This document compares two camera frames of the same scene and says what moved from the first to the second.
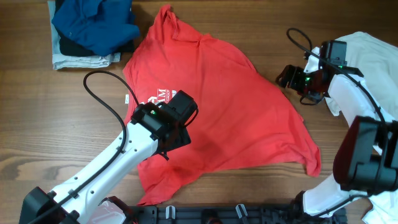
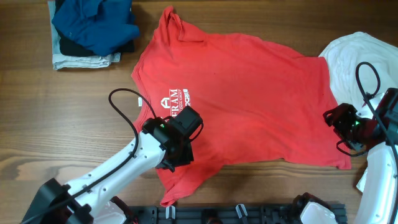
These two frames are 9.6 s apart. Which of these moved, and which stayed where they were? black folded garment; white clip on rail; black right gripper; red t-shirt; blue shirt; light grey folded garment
Moved: red t-shirt; black right gripper
Stayed: blue shirt; light grey folded garment; black folded garment; white clip on rail
